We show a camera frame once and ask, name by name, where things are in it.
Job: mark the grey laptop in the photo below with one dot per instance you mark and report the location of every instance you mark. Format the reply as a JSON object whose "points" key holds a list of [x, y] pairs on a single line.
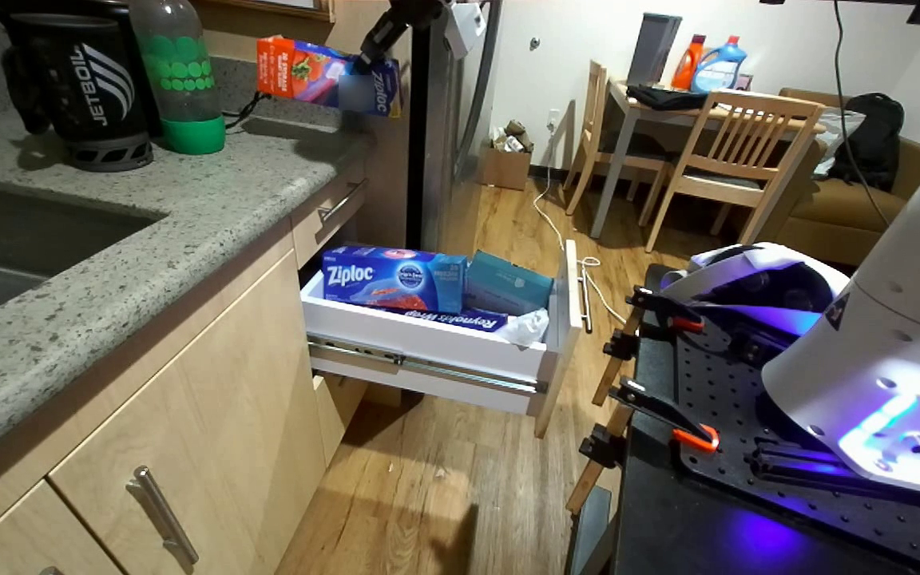
{"points": [[654, 48]]}

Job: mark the white-legged dining table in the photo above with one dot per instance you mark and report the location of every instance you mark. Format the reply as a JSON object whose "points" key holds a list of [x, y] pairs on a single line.
{"points": [[614, 149]]}

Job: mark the dark blue Ziploc box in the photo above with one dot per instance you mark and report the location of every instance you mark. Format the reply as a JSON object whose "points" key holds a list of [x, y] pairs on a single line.
{"points": [[471, 322]]}

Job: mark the green soda bottle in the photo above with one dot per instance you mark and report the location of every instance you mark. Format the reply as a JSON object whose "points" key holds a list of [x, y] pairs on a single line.
{"points": [[189, 98]]}

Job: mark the orange detergent bottle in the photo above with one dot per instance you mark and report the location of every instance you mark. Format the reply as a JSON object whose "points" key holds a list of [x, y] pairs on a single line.
{"points": [[687, 64]]}

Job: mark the stainless steel refrigerator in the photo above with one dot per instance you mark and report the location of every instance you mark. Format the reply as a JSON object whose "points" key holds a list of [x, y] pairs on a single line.
{"points": [[462, 130]]}

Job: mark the black orange bar clamp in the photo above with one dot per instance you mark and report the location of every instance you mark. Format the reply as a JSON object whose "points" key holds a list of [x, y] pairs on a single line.
{"points": [[670, 312], [684, 434]]}

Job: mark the white open drawer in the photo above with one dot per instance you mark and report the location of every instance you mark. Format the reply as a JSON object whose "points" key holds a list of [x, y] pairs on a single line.
{"points": [[416, 347]]}

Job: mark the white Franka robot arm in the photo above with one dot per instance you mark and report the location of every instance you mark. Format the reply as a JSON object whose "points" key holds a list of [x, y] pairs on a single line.
{"points": [[885, 322]]}

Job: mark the light wood base cabinet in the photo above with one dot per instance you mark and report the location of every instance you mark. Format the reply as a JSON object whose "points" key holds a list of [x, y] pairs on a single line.
{"points": [[192, 427]]}

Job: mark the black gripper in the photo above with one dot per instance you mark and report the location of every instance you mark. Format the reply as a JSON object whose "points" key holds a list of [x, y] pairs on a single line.
{"points": [[414, 16]]}

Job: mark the black bag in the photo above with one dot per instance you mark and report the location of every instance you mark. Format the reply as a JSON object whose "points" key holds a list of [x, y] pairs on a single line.
{"points": [[866, 140]]}

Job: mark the blue Ziploc bag box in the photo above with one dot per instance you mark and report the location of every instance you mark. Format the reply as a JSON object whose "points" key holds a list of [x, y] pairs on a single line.
{"points": [[374, 276]]}

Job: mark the black Jetboil cooking cup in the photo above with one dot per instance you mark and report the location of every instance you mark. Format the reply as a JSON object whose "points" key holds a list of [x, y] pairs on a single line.
{"points": [[80, 74]]}

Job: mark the small closed wood drawer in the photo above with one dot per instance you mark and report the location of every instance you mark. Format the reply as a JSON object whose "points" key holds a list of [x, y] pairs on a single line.
{"points": [[328, 228]]}

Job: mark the orange-ended Ziploc box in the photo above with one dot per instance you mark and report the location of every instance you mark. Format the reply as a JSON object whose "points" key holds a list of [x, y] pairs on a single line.
{"points": [[312, 74]]}

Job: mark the white plastic bag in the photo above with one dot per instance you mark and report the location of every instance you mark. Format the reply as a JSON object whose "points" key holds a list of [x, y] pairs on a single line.
{"points": [[527, 326]]}

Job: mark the teal Lifegogo box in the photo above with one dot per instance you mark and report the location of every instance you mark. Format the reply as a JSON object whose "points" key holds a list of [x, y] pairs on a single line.
{"points": [[509, 282]]}

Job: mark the black perforated robot cart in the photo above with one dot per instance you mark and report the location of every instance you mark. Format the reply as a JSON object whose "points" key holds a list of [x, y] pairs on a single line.
{"points": [[695, 511]]}

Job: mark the tan sofa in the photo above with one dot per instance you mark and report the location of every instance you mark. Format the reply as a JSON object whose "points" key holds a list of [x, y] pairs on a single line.
{"points": [[855, 217]]}

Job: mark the black cloth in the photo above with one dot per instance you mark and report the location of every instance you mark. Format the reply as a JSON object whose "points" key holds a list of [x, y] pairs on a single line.
{"points": [[673, 98]]}

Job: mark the slat-back wooden chair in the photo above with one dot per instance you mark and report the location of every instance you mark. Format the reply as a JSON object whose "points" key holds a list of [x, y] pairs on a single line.
{"points": [[735, 149]]}

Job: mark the brown cardboard box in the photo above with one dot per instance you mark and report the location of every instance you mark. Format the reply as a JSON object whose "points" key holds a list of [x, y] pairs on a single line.
{"points": [[506, 165]]}

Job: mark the steel kitchen sink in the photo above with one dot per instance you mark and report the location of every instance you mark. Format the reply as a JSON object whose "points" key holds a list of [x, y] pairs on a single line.
{"points": [[22, 240]]}

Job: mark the clear blue detergent bottle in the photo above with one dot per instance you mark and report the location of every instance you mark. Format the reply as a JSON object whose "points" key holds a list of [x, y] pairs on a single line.
{"points": [[724, 64]]}

